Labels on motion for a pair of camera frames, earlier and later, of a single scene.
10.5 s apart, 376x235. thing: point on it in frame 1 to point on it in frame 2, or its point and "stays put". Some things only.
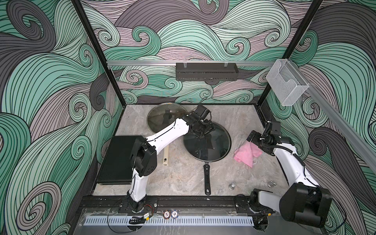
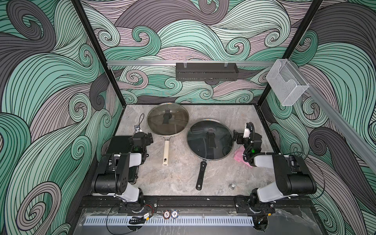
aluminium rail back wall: x=190 y=63 stays put
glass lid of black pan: x=214 y=146 stays put
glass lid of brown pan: x=162 y=115 stays put
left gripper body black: x=203 y=129 to x=147 y=140
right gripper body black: x=258 y=139 to x=241 y=140
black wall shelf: x=206 y=71 stays put
